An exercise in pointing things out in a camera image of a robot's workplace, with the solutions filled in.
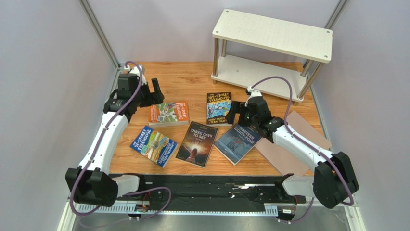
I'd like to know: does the black 169-storey treehouse book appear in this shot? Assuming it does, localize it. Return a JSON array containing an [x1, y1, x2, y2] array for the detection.
[[206, 92, 232, 126]]

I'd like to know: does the orange treehouse book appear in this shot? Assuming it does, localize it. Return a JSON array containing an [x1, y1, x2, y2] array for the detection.
[[148, 101, 189, 127]]

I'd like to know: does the Nineteen Eighty-Four book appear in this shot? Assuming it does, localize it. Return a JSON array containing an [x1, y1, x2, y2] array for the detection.
[[214, 124, 262, 166]]

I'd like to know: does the blue 91-storey treehouse book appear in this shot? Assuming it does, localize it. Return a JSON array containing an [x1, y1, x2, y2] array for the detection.
[[130, 126, 179, 168]]

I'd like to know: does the Three Days to See book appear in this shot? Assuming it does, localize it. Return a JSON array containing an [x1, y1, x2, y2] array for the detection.
[[176, 121, 218, 168]]

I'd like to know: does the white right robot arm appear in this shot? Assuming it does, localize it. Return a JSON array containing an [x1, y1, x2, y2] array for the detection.
[[226, 96, 359, 209]]

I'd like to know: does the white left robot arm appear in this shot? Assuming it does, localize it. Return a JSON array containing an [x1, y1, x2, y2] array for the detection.
[[65, 73, 165, 209]]

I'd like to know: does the white two-tier shelf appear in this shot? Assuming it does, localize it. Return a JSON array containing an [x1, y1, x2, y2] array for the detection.
[[211, 9, 333, 105]]

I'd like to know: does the brown paper file folder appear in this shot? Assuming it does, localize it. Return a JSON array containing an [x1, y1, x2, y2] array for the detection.
[[255, 111, 332, 176]]

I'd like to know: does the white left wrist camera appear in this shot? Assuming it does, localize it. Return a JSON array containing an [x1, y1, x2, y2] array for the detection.
[[124, 64, 147, 85]]

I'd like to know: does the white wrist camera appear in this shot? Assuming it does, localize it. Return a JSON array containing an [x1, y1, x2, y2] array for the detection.
[[124, 64, 147, 85], [246, 86, 262, 99]]

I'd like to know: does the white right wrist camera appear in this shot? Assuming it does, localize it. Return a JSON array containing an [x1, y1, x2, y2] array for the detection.
[[246, 86, 262, 99]]

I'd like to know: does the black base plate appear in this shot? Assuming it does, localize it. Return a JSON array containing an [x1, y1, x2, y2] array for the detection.
[[119, 174, 306, 213]]

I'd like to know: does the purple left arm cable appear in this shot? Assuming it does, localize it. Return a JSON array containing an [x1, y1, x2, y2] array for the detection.
[[69, 61, 144, 217]]

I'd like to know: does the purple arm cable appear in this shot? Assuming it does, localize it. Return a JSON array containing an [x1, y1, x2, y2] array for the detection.
[[69, 61, 144, 217], [248, 76, 355, 206]]

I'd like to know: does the aluminium rail frame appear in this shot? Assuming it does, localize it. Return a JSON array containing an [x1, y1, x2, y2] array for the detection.
[[65, 65, 359, 220]]

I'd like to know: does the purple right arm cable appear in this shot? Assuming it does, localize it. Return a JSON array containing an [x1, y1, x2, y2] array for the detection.
[[248, 76, 355, 206]]

